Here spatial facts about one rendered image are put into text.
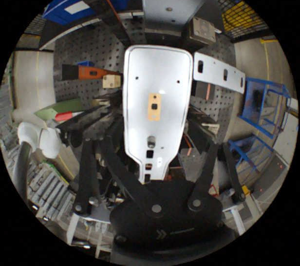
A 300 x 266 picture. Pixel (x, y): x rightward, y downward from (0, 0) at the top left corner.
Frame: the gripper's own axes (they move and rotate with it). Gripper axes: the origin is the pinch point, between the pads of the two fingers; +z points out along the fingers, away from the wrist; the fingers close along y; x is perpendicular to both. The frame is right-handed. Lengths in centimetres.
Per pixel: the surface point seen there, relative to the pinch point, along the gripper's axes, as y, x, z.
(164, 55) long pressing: 1.9, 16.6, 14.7
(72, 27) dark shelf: -33.2, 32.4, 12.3
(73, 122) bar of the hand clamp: -14.8, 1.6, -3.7
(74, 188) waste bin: -189, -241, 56
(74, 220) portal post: -218, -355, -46
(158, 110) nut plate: 1.0, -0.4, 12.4
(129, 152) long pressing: -8.7, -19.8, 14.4
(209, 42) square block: 15.1, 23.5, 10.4
